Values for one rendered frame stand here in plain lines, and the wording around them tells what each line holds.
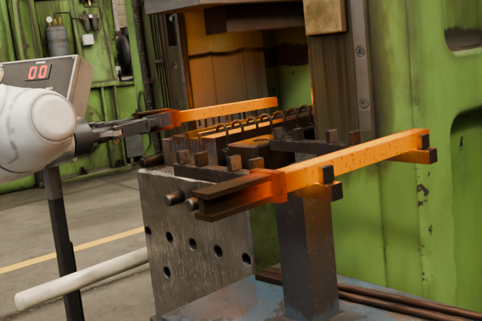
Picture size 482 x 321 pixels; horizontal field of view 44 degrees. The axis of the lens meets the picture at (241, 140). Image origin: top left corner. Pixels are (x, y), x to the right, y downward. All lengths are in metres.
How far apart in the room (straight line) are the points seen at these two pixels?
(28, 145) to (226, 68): 0.84
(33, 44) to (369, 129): 5.12
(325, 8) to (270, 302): 0.55
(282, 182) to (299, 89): 1.08
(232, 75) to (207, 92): 0.10
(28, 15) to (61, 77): 4.45
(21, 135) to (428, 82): 0.69
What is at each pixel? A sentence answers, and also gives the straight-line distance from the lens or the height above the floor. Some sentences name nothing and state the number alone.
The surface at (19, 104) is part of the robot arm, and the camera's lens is 0.91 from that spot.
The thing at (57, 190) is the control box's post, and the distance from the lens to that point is 1.80.
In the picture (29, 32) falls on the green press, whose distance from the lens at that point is 6.08.
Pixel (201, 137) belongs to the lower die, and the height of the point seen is 0.99.
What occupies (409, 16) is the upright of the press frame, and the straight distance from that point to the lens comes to 1.10.
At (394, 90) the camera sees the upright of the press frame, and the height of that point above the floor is 1.07.
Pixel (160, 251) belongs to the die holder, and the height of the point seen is 0.72.
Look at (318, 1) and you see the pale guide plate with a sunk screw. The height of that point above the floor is 1.25.
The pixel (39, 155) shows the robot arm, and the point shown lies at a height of 1.05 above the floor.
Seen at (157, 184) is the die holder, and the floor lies 0.89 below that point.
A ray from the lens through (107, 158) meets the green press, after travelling 6.32.
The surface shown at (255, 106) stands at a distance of 1.43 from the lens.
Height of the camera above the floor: 1.18
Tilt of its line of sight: 9 degrees down
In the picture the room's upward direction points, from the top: 6 degrees counter-clockwise
